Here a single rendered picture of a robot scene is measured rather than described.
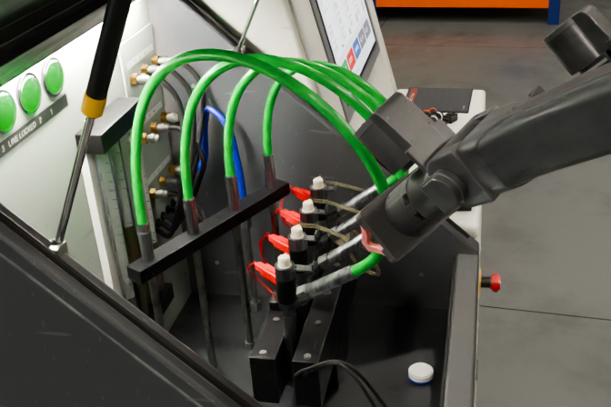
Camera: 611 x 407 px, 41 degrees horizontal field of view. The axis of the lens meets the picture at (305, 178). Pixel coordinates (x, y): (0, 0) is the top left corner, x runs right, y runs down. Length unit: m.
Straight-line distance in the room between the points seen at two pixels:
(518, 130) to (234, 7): 0.80
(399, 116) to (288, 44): 0.61
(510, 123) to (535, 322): 2.28
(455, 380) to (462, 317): 0.15
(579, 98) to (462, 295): 0.77
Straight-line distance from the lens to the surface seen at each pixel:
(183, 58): 0.99
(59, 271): 0.80
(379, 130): 0.79
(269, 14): 1.36
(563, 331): 2.88
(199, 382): 0.81
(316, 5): 1.50
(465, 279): 1.36
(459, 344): 1.22
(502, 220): 3.50
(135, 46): 1.31
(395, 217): 0.86
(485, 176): 0.70
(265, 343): 1.18
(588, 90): 0.58
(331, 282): 1.01
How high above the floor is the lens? 1.69
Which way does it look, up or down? 26 degrees down
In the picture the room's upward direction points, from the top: 4 degrees counter-clockwise
